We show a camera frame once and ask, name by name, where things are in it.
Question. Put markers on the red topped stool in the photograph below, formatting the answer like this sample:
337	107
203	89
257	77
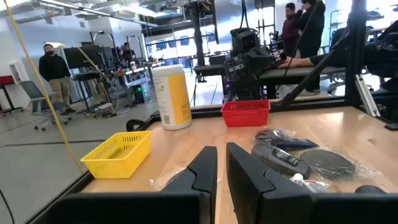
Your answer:
6	80

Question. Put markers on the grey office chair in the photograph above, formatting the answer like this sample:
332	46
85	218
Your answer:
31	90

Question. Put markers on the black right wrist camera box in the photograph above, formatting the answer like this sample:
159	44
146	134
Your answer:
245	40

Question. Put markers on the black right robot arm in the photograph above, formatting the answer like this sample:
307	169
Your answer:
248	90

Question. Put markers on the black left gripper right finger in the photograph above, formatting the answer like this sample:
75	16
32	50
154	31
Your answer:
248	183

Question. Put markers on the silver aluminium extrusion piece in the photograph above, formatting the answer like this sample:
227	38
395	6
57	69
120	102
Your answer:
367	96

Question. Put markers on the red plastic basket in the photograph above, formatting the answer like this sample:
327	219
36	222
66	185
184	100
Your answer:
245	118

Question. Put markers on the yellow plastic basket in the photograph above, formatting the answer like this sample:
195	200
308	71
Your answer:
102	168

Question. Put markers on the dark blue flat tube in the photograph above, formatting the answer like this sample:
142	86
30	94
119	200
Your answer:
292	144

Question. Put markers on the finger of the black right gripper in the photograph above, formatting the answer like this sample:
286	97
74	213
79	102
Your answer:
234	68
278	53

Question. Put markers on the person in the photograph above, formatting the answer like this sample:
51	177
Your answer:
127	53
311	34
326	59
289	29
54	81

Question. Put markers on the black workbench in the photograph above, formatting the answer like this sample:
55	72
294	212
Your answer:
298	72

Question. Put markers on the white wipes canister yellow label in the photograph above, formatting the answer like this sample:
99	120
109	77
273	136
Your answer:
174	99

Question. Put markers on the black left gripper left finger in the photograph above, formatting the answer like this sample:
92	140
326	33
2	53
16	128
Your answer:
202	174

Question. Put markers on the black monitor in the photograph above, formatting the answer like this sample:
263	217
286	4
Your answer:
81	57

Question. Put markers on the black sponge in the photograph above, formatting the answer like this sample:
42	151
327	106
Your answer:
326	163
168	180
270	134

